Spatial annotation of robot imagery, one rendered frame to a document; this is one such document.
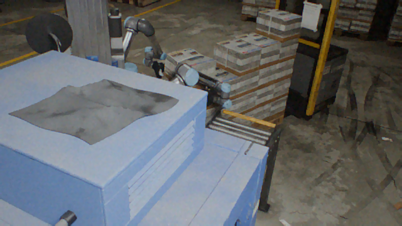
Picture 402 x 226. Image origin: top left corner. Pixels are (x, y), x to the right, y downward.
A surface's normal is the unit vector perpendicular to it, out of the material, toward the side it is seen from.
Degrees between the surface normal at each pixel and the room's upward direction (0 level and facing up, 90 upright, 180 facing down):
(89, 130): 15
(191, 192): 0
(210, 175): 0
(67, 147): 0
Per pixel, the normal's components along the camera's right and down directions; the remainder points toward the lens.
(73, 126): 0.01, -0.75
